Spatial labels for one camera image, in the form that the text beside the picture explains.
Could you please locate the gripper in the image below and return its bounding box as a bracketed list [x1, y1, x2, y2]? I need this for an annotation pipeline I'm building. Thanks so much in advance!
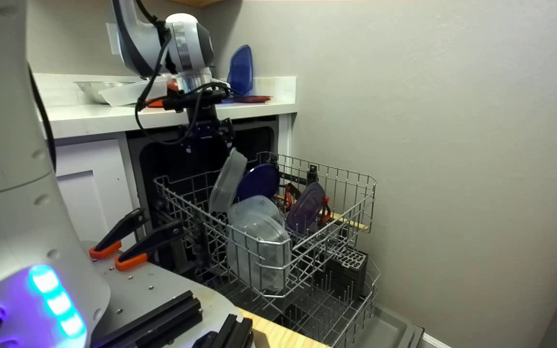
[177, 102, 237, 156]

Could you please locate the dishwasher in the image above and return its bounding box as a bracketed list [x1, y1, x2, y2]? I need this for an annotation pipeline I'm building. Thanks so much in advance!
[126, 114, 425, 348]

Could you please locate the metal bowl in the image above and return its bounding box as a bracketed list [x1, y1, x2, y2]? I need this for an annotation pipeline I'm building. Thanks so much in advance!
[74, 81, 136, 105]

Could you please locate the dishwasher door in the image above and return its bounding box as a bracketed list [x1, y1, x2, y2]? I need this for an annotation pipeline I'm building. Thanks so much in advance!
[344, 304, 425, 348]

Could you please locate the clear plastic lid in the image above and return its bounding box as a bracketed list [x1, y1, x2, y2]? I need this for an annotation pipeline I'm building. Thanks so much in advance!
[209, 148, 248, 214]

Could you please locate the round dark blue lid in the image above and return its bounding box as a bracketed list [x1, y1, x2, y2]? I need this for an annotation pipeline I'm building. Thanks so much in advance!
[235, 163, 281, 203]

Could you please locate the blue translucent lid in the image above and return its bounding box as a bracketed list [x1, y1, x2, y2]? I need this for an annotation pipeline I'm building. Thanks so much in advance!
[226, 44, 254, 96]

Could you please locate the clear plastic container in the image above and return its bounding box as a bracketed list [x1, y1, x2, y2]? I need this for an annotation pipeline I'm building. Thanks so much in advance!
[227, 195, 285, 228]
[226, 213, 293, 292]

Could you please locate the clear plastic tub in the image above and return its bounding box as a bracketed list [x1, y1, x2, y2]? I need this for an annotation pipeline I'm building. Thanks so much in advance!
[99, 78, 169, 107]

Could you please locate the red utensil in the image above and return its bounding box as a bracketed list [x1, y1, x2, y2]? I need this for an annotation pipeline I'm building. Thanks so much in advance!
[277, 183, 304, 214]

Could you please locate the purple translucent lid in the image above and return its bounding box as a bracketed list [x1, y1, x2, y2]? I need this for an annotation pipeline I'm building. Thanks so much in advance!
[285, 182, 328, 236]

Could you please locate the black clamp with orange tips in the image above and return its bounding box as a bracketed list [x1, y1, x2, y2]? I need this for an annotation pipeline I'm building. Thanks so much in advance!
[88, 208, 147, 261]
[115, 219, 185, 272]

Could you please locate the white cabinet door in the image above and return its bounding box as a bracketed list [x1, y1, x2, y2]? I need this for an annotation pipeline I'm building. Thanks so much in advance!
[53, 132, 137, 253]

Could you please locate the wooden spatula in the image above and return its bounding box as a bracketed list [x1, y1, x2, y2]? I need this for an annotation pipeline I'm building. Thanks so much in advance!
[331, 212, 370, 232]

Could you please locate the black cutlery basket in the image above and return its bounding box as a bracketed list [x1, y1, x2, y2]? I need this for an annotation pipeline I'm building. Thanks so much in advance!
[326, 246, 369, 296]

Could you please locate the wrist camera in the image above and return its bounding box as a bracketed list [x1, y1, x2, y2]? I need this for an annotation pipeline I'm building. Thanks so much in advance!
[161, 89, 231, 113]

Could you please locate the grey wire dishwasher rack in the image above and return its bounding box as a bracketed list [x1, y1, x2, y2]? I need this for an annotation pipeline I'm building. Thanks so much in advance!
[153, 151, 379, 299]

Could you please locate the grey wire rack with basket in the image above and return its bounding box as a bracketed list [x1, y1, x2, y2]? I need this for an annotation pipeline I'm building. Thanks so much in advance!
[195, 249, 381, 348]

